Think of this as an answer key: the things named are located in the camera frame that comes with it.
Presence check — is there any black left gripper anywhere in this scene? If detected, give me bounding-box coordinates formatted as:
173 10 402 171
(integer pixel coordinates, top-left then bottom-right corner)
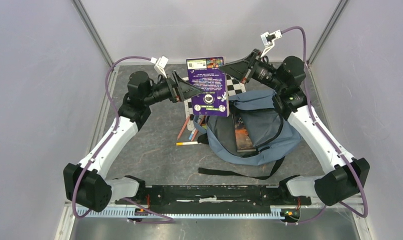
143 70 203 106

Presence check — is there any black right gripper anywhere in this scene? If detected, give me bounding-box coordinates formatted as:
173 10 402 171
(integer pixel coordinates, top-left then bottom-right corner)
220 48 286 93

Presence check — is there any purple cover book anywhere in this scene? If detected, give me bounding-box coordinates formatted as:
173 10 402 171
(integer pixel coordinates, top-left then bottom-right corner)
186 56 230 117

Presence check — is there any blue student backpack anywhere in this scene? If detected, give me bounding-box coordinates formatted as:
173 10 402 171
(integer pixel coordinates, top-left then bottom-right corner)
197 90 302 180

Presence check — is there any Tale of Two Cities book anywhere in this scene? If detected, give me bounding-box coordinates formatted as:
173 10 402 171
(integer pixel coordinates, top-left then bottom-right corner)
233 113 257 153

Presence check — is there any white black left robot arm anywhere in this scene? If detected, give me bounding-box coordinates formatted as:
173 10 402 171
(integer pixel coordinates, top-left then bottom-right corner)
63 71 203 218

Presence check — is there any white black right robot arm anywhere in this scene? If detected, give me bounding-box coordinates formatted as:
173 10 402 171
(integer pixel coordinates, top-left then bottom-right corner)
219 49 370 206

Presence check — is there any black white checkerboard mat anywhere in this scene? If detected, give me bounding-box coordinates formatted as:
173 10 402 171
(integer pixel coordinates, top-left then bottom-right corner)
184 75 246 120

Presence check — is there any orange pencil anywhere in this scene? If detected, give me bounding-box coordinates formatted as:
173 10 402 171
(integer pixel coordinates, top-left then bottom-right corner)
177 115 191 140

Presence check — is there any light blue pencil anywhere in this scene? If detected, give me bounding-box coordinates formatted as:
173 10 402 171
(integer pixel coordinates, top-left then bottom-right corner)
188 128 198 142

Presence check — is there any yellow tipped pencil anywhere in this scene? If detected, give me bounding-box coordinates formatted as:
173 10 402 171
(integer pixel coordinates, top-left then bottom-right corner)
176 141 200 146

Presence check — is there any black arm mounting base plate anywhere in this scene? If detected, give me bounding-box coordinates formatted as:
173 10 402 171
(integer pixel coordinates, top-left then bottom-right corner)
131 184 312 214

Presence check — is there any white slotted cable duct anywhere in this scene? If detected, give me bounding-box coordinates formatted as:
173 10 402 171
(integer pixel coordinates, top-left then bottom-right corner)
76 206 284 220

